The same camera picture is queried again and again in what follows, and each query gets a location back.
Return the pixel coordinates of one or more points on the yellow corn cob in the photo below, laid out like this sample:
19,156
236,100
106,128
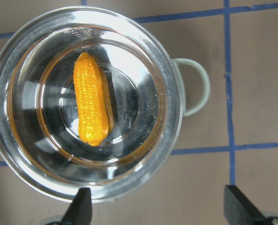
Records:
93,125

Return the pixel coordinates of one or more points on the pale green electric pot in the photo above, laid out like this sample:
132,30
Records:
149,94

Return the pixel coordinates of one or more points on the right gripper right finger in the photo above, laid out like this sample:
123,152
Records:
239,210

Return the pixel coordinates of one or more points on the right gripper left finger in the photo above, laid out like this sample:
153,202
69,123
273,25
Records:
80,210

